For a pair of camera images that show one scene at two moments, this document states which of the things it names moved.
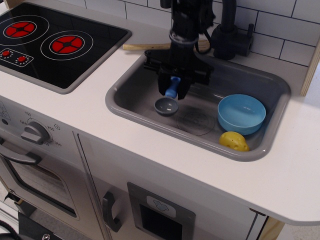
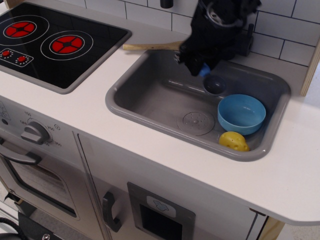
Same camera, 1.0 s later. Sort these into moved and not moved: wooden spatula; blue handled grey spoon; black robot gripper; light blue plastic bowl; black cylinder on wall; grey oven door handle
Moved: black robot gripper; blue handled grey spoon
Not moved: wooden spatula; grey oven door handle; black cylinder on wall; light blue plastic bowl
